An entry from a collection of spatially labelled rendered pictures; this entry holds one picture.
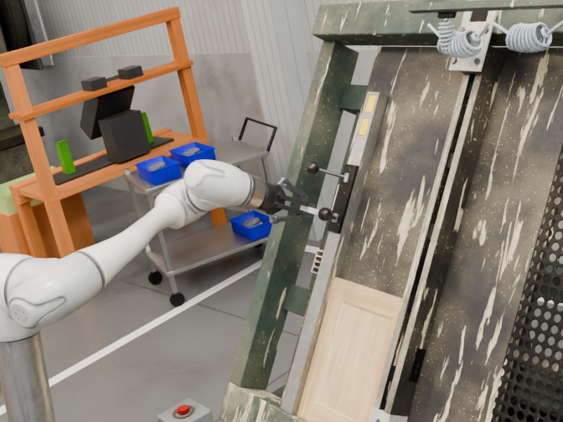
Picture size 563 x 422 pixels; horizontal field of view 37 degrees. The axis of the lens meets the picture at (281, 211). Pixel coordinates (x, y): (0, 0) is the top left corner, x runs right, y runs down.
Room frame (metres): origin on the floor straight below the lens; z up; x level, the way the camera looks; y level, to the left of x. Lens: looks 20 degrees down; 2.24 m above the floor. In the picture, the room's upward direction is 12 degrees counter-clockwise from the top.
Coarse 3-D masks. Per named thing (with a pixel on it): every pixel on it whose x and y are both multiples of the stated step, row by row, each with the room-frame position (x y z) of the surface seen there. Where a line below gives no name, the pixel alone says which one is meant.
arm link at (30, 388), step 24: (0, 264) 1.67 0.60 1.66; (0, 288) 1.62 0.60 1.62; (0, 312) 1.63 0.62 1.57; (0, 336) 1.64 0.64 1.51; (24, 336) 1.65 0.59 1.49; (0, 360) 1.65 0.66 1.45; (24, 360) 1.65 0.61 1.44; (24, 384) 1.64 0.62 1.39; (48, 384) 1.68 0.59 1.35; (24, 408) 1.63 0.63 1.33; (48, 408) 1.66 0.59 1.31
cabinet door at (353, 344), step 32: (352, 288) 2.13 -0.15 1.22; (352, 320) 2.08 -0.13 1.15; (384, 320) 2.00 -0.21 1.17; (320, 352) 2.11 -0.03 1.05; (352, 352) 2.03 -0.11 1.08; (384, 352) 1.95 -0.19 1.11; (320, 384) 2.06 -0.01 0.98; (352, 384) 1.98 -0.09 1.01; (320, 416) 2.01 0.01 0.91; (352, 416) 1.93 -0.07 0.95
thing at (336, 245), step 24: (384, 96) 2.37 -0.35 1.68; (360, 120) 2.37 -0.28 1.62; (360, 144) 2.33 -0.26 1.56; (360, 168) 2.30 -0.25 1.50; (360, 192) 2.29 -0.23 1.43; (336, 240) 2.23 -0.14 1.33; (336, 264) 2.21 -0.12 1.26; (312, 312) 2.18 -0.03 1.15; (312, 336) 2.14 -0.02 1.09; (288, 384) 2.12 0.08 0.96; (288, 408) 2.08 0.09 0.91
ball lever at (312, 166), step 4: (308, 164) 2.29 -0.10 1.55; (312, 164) 2.29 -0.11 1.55; (316, 164) 2.29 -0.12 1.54; (308, 168) 2.28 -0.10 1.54; (312, 168) 2.28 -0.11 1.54; (316, 168) 2.28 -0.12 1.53; (320, 168) 2.30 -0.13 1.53; (308, 172) 2.29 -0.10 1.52; (312, 172) 2.28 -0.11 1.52; (316, 172) 2.29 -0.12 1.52; (324, 172) 2.29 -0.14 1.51; (328, 172) 2.29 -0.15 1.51; (332, 172) 2.29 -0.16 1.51; (336, 176) 2.29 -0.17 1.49; (340, 176) 2.29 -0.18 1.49; (344, 176) 2.29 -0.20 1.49; (348, 176) 2.29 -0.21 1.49; (344, 180) 2.29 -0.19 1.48; (348, 180) 2.29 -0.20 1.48
